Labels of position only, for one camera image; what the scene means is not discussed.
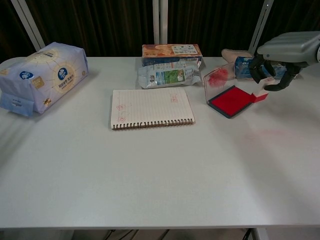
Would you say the red white stamp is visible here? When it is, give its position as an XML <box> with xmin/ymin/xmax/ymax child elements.
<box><xmin>250</xmin><ymin>76</ymin><xmax>275</xmax><ymax>104</ymax></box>

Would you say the beige object behind box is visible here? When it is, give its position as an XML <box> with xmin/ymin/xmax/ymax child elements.
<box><xmin>221</xmin><ymin>48</ymin><xmax>253</xmax><ymax>62</ymax></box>

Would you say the crumpled green white bag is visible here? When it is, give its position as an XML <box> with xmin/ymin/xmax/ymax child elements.
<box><xmin>136</xmin><ymin>61</ymin><xmax>203</xmax><ymax>90</ymax></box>

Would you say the blue rectangular carton box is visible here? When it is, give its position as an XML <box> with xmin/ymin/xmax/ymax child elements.
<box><xmin>233</xmin><ymin>56</ymin><xmax>305</xmax><ymax>81</ymax></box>

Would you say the white table leg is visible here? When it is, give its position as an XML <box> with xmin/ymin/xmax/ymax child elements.
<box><xmin>250</xmin><ymin>222</ymin><xmax>269</xmax><ymax>240</ymax></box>

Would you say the white metal frame post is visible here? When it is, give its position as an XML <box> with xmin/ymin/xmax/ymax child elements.
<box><xmin>152</xmin><ymin>0</ymin><xmax>168</xmax><ymax>46</ymax></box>
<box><xmin>248</xmin><ymin>0</ymin><xmax>272</xmax><ymax>56</ymax></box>
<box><xmin>10</xmin><ymin>0</ymin><xmax>47</xmax><ymax>51</ymax></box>

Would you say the spiral lined notebook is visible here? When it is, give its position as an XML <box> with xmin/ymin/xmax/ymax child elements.
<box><xmin>110</xmin><ymin>87</ymin><xmax>196</xmax><ymax>130</ymax></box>

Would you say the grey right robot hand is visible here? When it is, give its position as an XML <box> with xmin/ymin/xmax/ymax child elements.
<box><xmin>248</xmin><ymin>31</ymin><xmax>320</xmax><ymax>92</ymax></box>

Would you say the orange snack box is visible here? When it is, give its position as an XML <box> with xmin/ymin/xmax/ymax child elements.
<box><xmin>141</xmin><ymin>43</ymin><xmax>203</xmax><ymax>68</ymax></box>

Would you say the red ink pad case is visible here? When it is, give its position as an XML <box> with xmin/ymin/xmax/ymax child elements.
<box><xmin>203</xmin><ymin>61</ymin><xmax>254</xmax><ymax>119</ymax></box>

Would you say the blue tissue paper pack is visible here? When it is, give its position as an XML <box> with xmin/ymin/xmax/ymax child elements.
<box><xmin>0</xmin><ymin>41</ymin><xmax>89</xmax><ymax>118</ymax></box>

